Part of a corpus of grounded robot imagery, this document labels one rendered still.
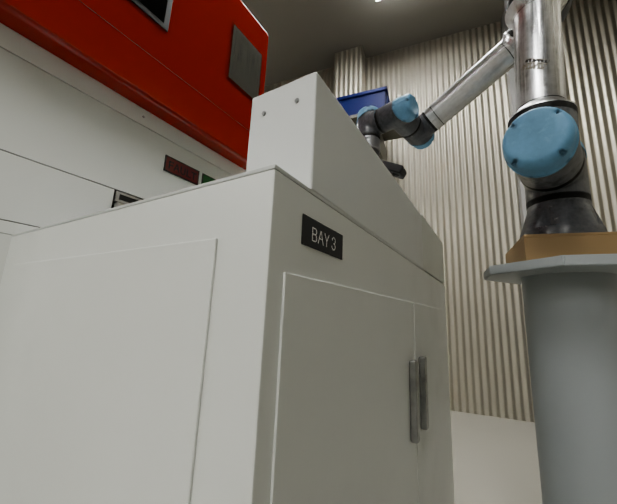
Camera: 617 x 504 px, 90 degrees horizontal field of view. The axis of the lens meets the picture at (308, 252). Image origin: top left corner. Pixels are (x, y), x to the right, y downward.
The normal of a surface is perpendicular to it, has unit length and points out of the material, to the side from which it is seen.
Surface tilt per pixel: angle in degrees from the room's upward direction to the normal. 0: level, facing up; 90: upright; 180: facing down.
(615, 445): 90
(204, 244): 90
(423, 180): 90
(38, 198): 90
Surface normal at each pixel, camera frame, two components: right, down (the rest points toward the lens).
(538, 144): -0.72, -0.07
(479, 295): -0.38, -0.20
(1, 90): 0.85, -0.07
